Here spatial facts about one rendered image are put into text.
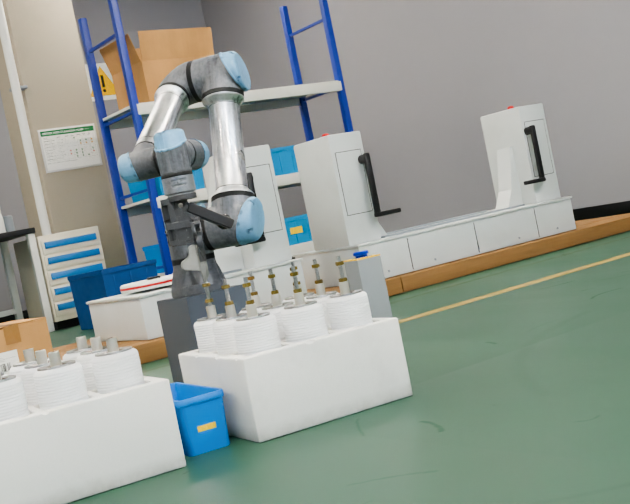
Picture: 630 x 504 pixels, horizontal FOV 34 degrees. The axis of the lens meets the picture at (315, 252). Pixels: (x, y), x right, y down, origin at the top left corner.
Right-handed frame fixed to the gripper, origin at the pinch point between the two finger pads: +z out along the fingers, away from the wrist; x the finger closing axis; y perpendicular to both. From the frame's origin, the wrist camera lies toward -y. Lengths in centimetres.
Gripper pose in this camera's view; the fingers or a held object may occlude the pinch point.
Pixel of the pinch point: (207, 276)
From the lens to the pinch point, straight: 245.2
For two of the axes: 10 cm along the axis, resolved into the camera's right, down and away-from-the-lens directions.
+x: 1.5, 0.1, -9.9
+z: 2.0, 9.8, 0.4
